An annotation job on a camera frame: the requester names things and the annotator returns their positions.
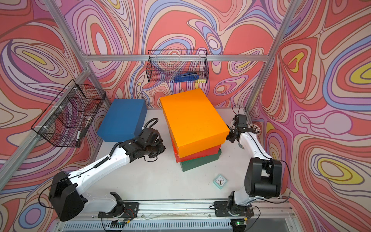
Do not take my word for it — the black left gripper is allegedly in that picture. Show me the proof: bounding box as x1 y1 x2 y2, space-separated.
144 138 168 159

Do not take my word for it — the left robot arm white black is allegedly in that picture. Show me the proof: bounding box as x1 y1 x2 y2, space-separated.
48 118 166 222

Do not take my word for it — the aluminium frame post left corner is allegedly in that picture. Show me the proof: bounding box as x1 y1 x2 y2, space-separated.
44 1 103 89

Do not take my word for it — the marker pen in left basket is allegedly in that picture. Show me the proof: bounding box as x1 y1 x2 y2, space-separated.
75 130 81 147

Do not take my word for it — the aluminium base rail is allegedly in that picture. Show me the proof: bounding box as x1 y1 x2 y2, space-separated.
50 199 303 232

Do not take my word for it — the blue shoebox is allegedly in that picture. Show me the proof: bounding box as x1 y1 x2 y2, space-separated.
98 99 147 142

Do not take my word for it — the black wire basket wall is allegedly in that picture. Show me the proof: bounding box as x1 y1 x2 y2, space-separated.
146 49 209 84
31 80 106 148

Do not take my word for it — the aluminium horizontal back bar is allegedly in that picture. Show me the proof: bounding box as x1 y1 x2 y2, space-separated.
83 55 269 62

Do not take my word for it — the small teal alarm clock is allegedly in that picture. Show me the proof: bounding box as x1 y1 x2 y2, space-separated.
213 174 228 189

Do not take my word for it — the green shoebox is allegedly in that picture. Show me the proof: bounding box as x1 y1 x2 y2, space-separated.
180 149 222 172

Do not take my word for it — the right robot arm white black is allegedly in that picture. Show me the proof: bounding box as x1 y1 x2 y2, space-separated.
210 114 283 218

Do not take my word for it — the black wire basket left wall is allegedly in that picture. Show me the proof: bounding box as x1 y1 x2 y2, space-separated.
31 80 106 148

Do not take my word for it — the aluminium frame post corner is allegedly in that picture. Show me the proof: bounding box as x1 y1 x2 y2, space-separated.
44 1 103 89
244 0 302 115

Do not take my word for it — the metal cup of pencils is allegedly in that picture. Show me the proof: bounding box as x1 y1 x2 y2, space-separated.
238 124 261 151

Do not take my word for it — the red shoebox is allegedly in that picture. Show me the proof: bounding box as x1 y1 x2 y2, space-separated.
171 138 221 163

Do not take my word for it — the orange shoebox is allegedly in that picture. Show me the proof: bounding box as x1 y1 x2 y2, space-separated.
160 89 230 158

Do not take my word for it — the aluminium frame post right corner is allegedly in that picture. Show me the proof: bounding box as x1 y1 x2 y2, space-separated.
244 0 302 115

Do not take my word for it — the black wire basket back wall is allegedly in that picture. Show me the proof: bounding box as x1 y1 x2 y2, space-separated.
146 49 209 84

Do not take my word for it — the blue stapler in basket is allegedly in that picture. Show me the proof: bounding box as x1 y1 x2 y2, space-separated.
174 72 200 83

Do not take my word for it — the yellow item in back basket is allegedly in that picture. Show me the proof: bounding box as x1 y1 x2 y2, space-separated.
195 79 207 84

